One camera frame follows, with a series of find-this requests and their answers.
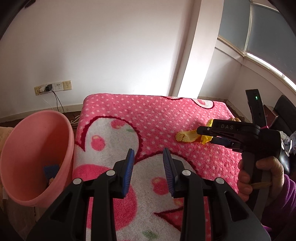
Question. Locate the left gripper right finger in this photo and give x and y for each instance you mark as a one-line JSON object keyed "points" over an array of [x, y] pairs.
{"points": [[230, 217]]}

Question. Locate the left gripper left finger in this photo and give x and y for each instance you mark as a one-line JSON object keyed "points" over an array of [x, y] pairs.
{"points": [[66, 218]]}

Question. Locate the yellow wrapper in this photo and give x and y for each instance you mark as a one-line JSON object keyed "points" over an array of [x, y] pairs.
{"points": [[192, 136]]}

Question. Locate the purple sleeve forearm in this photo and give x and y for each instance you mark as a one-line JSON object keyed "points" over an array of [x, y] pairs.
{"points": [[279, 217]]}

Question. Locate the right hand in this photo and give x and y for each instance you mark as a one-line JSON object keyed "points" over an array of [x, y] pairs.
{"points": [[271, 164]]}

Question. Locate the black chair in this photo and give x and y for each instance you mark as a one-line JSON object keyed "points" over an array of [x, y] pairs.
{"points": [[286, 116]]}

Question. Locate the pink plastic basin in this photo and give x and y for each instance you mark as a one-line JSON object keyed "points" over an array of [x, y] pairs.
{"points": [[42, 139]]}

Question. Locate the pink polka dot blanket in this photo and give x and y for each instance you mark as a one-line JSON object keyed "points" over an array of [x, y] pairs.
{"points": [[111, 124]]}

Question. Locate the window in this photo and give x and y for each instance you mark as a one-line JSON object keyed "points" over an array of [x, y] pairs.
{"points": [[259, 31]]}

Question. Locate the wall power outlet strip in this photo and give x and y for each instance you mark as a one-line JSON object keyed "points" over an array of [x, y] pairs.
{"points": [[56, 86]]}

